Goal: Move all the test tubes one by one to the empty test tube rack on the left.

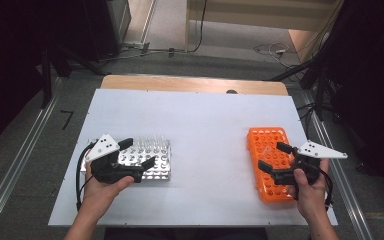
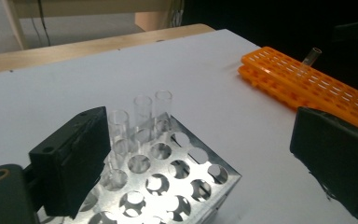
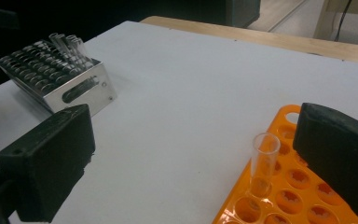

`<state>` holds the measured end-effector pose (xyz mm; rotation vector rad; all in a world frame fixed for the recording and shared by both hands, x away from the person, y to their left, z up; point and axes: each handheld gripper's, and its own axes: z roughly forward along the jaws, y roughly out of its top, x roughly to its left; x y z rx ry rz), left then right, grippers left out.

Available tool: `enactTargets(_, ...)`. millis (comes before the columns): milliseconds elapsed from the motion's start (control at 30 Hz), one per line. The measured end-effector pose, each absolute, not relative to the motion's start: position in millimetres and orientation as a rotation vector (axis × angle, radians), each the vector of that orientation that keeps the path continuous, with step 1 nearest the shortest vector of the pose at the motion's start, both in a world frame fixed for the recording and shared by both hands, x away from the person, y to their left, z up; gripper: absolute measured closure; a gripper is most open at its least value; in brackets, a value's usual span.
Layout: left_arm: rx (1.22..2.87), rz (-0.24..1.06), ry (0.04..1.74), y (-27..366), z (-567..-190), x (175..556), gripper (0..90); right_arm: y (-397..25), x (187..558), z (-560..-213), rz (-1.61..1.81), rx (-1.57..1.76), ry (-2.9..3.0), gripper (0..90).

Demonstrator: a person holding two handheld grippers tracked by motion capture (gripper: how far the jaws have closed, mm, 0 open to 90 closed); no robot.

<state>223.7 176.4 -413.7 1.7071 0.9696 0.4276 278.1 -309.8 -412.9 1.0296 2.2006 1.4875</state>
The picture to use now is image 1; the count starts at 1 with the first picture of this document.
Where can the dark grey cabinet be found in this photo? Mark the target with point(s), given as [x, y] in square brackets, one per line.
[113, 26]

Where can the orange plastic test tube rack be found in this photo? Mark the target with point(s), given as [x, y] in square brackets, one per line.
[250, 146]

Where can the slim clear test tube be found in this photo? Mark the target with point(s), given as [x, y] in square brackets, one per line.
[266, 153]

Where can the beige wooden shelf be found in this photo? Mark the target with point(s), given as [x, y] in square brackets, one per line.
[246, 20]

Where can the wooden table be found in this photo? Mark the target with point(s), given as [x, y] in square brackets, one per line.
[180, 83]

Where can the row of clear test tubes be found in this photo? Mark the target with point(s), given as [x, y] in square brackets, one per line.
[153, 144]

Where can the white table board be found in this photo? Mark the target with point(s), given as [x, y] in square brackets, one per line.
[196, 133]

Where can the person's left hand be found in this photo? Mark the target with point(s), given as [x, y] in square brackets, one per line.
[100, 195]

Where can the silver metal test tube rack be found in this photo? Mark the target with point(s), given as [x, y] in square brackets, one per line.
[160, 166]

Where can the aluminium floor rail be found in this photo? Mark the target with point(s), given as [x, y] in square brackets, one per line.
[325, 143]
[25, 151]

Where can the dark curtain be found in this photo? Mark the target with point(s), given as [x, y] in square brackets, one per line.
[6, 66]
[373, 83]

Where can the dark table grommet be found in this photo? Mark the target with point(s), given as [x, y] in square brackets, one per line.
[231, 91]

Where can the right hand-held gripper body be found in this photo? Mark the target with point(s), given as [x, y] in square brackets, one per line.
[320, 151]

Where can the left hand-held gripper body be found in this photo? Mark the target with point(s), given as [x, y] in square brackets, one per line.
[102, 148]

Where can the person's right hand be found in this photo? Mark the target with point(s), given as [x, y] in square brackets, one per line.
[310, 200]

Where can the black metal stand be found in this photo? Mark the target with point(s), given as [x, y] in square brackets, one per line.
[320, 93]

